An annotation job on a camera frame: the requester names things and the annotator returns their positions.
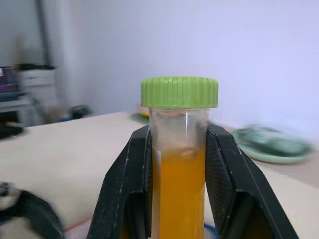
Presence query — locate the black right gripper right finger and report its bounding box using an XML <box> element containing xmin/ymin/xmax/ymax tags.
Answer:
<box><xmin>204</xmin><ymin>123</ymin><xmax>300</xmax><ymax>239</ymax></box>

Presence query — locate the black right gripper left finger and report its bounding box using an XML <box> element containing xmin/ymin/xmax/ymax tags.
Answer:
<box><xmin>86</xmin><ymin>125</ymin><xmax>153</xmax><ymax>239</ymax></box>

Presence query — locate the green-capped yellow test tube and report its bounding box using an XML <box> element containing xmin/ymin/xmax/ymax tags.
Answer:
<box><xmin>140</xmin><ymin>76</ymin><xmax>220</xmax><ymax>239</ymax></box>

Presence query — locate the green plate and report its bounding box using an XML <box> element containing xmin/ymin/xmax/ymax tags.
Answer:
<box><xmin>231</xmin><ymin>126</ymin><xmax>314</xmax><ymax>164</ymax></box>

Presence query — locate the small green dish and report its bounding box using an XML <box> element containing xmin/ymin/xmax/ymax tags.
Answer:
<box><xmin>129</xmin><ymin>111</ymin><xmax>150</xmax><ymax>124</ymax></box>

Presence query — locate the black object on floor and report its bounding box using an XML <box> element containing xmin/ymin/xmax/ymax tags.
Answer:
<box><xmin>69</xmin><ymin>104</ymin><xmax>91</xmax><ymax>120</ymax></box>

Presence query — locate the white printer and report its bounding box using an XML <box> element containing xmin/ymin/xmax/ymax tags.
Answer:
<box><xmin>18</xmin><ymin>64</ymin><xmax>56</xmax><ymax>88</ymax></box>

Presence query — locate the dark monitor screen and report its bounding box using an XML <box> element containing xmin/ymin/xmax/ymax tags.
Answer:
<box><xmin>0</xmin><ymin>66</ymin><xmax>20</xmax><ymax>93</ymax></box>

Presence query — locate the blue cable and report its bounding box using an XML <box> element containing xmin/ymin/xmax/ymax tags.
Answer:
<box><xmin>204</xmin><ymin>220</ymin><xmax>220</xmax><ymax>236</ymax></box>

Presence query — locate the red cable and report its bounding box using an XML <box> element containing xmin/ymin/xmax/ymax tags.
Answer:
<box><xmin>64</xmin><ymin>216</ymin><xmax>94</xmax><ymax>233</ymax></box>

